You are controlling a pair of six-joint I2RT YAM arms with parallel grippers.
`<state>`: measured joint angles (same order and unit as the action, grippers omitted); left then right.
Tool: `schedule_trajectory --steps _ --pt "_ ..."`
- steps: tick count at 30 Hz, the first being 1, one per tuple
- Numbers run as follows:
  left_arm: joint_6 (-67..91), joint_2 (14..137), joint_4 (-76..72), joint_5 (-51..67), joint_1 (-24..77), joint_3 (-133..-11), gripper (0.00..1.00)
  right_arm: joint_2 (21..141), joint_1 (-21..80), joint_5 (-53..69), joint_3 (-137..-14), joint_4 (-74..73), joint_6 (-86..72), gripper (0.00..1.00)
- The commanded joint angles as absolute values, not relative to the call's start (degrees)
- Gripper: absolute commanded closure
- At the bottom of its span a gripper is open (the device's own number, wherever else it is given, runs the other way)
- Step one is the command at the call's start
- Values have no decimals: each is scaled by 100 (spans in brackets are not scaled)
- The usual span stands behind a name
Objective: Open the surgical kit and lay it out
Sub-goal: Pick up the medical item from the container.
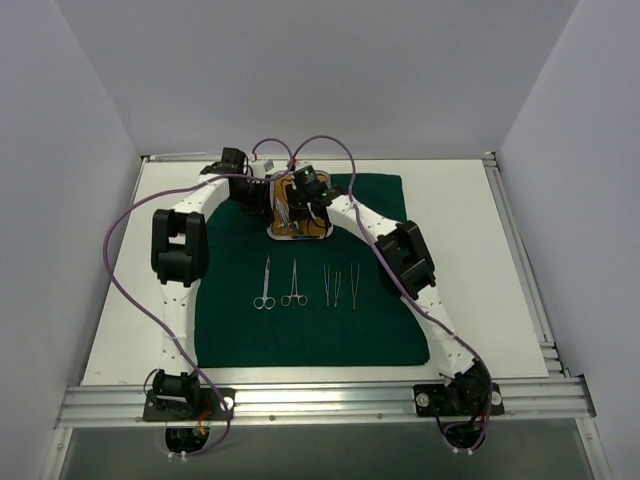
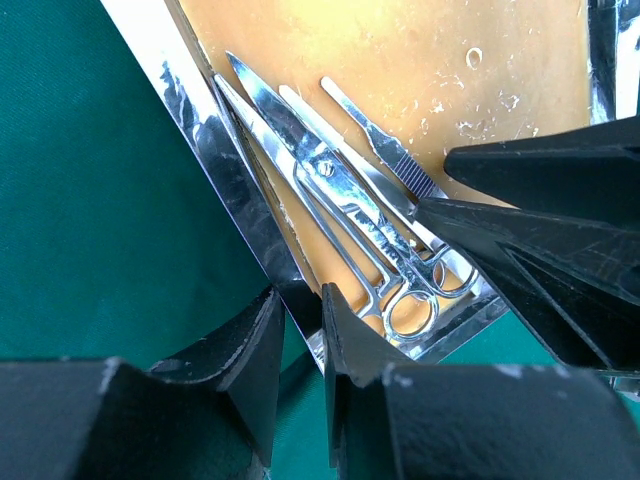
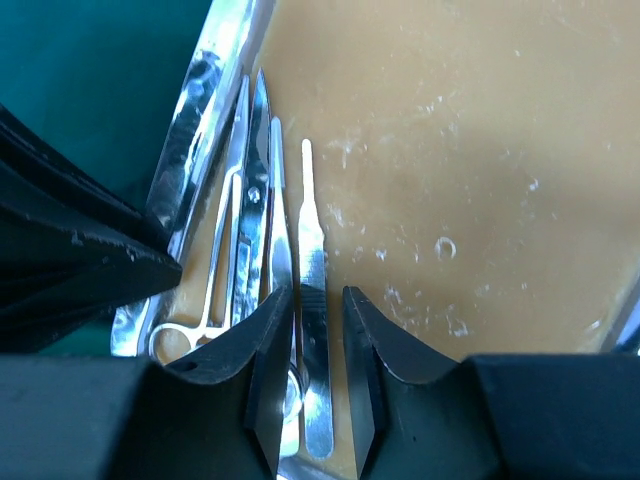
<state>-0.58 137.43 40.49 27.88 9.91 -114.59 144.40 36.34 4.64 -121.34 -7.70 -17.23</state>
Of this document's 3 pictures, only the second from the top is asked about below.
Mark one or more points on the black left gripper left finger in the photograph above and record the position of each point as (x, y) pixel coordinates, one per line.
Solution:
(206, 412)

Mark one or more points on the steel tray with orange liner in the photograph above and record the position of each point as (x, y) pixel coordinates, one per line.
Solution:
(166, 46)

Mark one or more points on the green surgical cloth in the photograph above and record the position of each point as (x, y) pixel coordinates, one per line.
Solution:
(112, 240)

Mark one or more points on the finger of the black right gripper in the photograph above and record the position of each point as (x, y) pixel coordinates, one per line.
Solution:
(590, 173)
(573, 282)

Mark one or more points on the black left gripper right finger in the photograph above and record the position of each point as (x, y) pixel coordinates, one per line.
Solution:
(393, 418)

